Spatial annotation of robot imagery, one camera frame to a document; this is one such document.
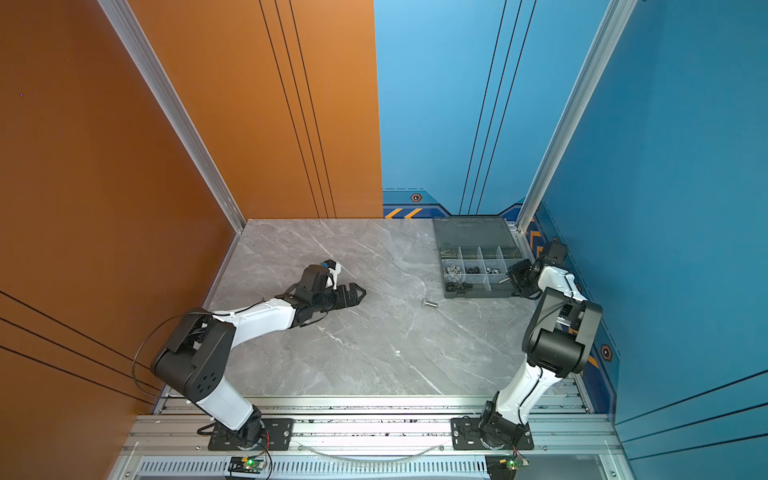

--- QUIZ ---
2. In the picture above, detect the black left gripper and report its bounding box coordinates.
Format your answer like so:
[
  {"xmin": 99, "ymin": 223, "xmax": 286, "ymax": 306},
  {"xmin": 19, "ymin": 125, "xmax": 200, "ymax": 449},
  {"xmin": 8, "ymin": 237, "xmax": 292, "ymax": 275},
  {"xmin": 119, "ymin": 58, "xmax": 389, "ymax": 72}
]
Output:
[{"xmin": 312, "ymin": 282, "xmax": 367, "ymax": 315}]

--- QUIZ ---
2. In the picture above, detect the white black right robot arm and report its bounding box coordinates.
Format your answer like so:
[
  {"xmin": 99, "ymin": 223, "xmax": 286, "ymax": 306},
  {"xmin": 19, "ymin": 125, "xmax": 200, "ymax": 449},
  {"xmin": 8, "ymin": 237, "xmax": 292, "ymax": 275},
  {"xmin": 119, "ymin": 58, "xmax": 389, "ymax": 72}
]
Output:
[{"xmin": 478, "ymin": 241, "xmax": 603, "ymax": 450}]

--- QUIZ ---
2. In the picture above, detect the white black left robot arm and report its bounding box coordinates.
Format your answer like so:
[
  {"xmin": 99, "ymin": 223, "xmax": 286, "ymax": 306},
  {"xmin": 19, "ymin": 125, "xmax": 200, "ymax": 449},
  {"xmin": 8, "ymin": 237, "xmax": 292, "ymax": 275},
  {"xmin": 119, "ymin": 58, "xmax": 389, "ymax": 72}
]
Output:
[{"xmin": 150, "ymin": 260, "xmax": 367, "ymax": 450}]

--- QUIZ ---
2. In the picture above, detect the grey compartment organizer box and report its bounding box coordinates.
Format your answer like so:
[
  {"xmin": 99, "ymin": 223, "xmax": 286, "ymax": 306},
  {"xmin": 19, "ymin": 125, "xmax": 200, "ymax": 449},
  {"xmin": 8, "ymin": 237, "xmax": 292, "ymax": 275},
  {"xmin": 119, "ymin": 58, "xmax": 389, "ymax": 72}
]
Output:
[{"xmin": 433, "ymin": 216, "xmax": 531, "ymax": 299}]

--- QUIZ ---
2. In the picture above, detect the left green circuit board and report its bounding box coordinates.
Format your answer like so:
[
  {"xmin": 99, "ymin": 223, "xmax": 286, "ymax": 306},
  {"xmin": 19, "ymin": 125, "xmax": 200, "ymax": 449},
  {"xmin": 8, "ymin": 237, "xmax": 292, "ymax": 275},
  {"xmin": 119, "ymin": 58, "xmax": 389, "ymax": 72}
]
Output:
[{"xmin": 227, "ymin": 456, "xmax": 267, "ymax": 476}]

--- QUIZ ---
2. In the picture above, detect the green circuit board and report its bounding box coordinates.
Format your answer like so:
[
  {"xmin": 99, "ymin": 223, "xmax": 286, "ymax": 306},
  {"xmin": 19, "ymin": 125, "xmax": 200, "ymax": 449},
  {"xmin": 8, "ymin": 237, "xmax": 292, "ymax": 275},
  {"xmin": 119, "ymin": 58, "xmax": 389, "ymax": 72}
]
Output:
[
  {"xmin": 227, "ymin": 456, "xmax": 267, "ymax": 476},
  {"xmin": 485, "ymin": 456, "xmax": 530, "ymax": 480}
]

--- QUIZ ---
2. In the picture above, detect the right green circuit board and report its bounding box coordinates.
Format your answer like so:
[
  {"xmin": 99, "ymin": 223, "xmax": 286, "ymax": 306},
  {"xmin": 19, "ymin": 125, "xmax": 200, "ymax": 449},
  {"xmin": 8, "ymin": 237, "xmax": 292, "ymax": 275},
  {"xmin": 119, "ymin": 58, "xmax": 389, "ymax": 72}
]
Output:
[{"xmin": 485, "ymin": 456, "xmax": 530, "ymax": 480}]

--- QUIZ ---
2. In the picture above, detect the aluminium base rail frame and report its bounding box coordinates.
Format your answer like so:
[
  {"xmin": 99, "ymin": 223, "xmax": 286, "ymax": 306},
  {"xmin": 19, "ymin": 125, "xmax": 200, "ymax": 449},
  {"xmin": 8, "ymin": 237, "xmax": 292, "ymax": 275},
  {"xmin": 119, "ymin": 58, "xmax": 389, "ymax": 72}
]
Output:
[{"xmin": 110, "ymin": 382, "xmax": 633, "ymax": 479}]

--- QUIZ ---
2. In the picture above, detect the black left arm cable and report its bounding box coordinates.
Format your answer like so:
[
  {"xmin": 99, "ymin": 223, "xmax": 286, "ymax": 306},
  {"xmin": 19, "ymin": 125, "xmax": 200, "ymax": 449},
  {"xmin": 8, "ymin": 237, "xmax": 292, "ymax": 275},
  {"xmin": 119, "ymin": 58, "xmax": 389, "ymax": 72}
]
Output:
[{"xmin": 131, "ymin": 314, "xmax": 205, "ymax": 394}]

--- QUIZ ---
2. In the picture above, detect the aluminium right corner post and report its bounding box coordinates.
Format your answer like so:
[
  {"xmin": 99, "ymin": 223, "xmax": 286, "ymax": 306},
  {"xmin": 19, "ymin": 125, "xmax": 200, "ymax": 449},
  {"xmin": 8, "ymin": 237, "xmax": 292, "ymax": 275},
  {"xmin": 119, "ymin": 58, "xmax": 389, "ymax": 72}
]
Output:
[{"xmin": 514, "ymin": 0, "xmax": 638, "ymax": 234}]

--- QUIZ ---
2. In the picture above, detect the aluminium corner post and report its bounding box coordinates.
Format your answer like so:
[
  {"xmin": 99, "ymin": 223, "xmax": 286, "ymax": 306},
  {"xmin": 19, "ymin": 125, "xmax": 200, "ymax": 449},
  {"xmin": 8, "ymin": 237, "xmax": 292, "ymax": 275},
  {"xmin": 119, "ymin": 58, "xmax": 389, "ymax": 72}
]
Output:
[
  {"xmin": 98, "ymin": 0, "xmax": 246, "ymax": 234},
  {"xmin": 514, "ymin": 0, "xmax": 638, "ymax": 234}
]

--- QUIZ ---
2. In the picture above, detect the aluminium left corner post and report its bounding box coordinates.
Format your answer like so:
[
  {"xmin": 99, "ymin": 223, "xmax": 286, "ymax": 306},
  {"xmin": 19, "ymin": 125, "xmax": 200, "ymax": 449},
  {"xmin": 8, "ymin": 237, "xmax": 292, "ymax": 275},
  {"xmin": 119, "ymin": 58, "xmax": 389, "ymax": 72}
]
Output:
[{"xmin": 98, "ymin": 0, "xmax": 246, "ymax": 234}]

